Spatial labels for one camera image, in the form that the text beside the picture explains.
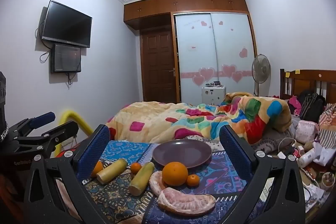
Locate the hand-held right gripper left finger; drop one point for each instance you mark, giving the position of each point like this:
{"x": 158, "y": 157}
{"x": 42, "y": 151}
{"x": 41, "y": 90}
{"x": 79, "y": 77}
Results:
{"x": 101, "y": 145}

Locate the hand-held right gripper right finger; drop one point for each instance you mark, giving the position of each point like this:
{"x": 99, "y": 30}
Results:
{"x": 231, "y": 145}

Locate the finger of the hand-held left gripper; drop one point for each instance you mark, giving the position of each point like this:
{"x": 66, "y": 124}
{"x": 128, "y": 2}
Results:
{"x": 42, "y": 118}
{"x": 63, "y": 130}

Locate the small tangerine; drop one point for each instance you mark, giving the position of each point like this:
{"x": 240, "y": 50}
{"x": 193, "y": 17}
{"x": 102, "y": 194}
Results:
{"x": 136, "y": 168}
{"x": 98, "y": 168}
{"x": 193, "y": 180}

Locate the sugarcane piece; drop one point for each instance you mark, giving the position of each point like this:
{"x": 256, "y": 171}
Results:
{"x": 111, "y": 170}
{"x": 141, "y": 178}

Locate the purple plate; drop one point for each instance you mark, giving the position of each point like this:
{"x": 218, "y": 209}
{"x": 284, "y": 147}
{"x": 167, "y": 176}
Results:
{"x": 183, "y": 151}

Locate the large orange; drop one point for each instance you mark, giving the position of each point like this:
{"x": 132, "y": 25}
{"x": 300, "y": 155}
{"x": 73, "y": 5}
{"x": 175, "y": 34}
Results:
{"x": 174, "y": 173}

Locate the peeled pomelo segment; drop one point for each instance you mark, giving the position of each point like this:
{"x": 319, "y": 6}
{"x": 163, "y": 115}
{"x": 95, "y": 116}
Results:
{"x": 186, "y": 203}
{"x": 156, "y": 184}

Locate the yellow padded tube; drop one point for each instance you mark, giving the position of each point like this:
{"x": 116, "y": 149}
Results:
{"x": 76, "y": 119}

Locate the patterned blue cloth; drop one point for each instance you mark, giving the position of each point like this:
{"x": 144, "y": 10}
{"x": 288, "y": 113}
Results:
{"x": 126, "y": 150}

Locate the grey printed sheet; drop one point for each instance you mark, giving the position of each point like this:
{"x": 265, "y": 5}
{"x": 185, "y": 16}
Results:
{"x": 267, "y": 141}

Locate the white box appliance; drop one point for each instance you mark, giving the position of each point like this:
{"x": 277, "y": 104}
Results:
{"x": 213, "y": 95}

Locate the colourful patchwork blanket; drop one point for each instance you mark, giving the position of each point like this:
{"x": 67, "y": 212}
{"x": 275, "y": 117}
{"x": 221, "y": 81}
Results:
{"x": 168, "y": 116}

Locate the pink cloth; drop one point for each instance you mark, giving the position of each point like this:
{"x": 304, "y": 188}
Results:
{"x": 294, "y": 104}

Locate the white bottle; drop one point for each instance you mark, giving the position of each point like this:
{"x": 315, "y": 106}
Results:
{"x": 306, "y": 157}

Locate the pink bag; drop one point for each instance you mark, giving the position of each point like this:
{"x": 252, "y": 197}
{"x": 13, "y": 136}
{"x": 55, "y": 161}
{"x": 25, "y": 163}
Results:
{"x": 306, "y": 132}

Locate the standing fan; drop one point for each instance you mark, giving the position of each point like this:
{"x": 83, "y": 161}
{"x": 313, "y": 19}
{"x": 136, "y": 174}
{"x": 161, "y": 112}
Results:
{"x": 261, "y": 66}

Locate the black backpack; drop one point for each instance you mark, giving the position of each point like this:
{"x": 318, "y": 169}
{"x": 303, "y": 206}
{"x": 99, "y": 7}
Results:
{"x": 312, "y": 107}

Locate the wooden wardrobe with sliding doors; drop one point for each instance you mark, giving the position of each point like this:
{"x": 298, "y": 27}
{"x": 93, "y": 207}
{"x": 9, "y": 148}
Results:
{"x": 210, "y": 56}

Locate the white plastic bag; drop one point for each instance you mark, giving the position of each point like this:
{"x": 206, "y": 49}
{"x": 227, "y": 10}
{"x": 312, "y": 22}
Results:
{"x": 324, "y": 154}

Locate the brown wooden door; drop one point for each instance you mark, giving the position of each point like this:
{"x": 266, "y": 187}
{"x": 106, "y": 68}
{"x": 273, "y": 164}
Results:
{"x": 158, "y": 66}

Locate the wooden bed headboard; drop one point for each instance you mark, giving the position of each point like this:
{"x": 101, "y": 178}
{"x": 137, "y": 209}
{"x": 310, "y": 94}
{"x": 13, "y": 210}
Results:
{"x": 304, "y": 79}

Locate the striped cloth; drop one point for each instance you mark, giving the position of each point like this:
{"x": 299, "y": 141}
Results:
{"x": 328, "y": 127}

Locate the small round jar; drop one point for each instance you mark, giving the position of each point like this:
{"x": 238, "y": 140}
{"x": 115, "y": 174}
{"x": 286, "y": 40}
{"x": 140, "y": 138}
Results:
{"x": 328, "y": 180}

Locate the black wall television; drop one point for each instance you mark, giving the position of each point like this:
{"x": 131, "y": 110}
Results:
{"x": 67, "y": 24}

